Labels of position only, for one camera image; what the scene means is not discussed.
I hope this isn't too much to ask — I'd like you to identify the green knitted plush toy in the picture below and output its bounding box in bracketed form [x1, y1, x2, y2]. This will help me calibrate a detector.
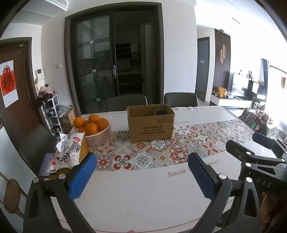
[154, 108, 166, 116]

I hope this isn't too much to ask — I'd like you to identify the person's right hand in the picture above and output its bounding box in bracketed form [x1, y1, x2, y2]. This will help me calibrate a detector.
[260, 192, 280, 229]

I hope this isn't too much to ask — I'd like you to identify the wooden stool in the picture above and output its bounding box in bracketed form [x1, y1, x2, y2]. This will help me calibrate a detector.
[1, 173, 27, 218]

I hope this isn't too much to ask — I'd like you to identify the floral patterned cloth cover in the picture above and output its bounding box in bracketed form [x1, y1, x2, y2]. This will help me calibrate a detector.
[47, 132, 84, 173]

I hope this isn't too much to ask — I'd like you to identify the white tv cabinet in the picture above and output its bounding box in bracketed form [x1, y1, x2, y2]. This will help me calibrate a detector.
[210, 94, 252, 108]

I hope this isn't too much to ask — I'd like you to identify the grey chair left side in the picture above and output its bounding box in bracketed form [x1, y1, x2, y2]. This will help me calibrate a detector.
[18, 124, 57, 175]

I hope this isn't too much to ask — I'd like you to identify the patterned tile table runner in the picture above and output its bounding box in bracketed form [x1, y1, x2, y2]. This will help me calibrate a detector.
[90, 119, 253, 171]

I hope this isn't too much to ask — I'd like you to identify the small cardboard box floor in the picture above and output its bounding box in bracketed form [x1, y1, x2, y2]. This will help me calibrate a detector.
[59, 108, 75, 128]

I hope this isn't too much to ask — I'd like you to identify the orange front centre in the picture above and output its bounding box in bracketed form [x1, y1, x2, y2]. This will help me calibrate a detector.
[85, 122, 98, 136]

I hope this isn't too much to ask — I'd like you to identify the orange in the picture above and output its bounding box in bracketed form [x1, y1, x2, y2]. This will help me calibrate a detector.
[85, 122, 98, 136]
[89, 114, 101, 123]
[96, 118, 109, 131]
[73, 117, 85, 129]

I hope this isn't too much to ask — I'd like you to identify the orange left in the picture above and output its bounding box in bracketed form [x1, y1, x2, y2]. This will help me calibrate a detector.
[73, 117, 85, 129]

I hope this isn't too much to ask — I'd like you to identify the dark chair right back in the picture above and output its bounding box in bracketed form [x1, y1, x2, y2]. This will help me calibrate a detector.
[164, 92, 198, 108]

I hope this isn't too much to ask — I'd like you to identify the dark chair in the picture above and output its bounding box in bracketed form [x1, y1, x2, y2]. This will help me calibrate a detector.
[164, 92, 198, 108]
[105, 95, 148, 112]

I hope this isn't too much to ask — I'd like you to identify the white fruit basket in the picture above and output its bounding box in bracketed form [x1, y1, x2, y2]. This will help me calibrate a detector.
[73, 114, 111, 146]

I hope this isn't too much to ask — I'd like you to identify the brown entrance door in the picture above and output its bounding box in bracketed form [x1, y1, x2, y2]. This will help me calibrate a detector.
[1, 37, 43, 149]

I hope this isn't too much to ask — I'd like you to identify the orange right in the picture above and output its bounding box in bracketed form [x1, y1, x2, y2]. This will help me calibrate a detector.
[96, 118, 109, 131]

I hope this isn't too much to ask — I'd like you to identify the orange top back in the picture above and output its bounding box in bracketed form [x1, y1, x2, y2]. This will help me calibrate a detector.
[89, 114, 101, 123]

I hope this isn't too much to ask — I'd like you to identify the brown cardboard box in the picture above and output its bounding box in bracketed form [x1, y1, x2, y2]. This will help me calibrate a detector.
[127, 104, 175, 143]

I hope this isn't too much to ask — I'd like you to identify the white shoe rack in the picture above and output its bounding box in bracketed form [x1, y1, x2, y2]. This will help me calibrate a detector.
[42, 95, 62, 136]

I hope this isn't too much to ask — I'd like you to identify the dark chair left back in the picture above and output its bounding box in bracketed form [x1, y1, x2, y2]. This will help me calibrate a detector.
[105, 95, 148, 112]

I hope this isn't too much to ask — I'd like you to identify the red fu poster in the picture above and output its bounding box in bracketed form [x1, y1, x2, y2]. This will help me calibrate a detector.
[1, 60, 18, 108]

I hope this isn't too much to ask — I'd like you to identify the black glass sliding door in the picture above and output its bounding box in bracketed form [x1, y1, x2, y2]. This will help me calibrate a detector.
[64, 2, 164, 115]

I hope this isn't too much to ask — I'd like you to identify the dark wall panel gold ornament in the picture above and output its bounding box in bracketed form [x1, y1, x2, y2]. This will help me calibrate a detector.
[213, 29, 231, 90]

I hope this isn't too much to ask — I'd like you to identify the wall intercom panel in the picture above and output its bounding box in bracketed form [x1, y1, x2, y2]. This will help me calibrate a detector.
[36, 68, 45, 80]

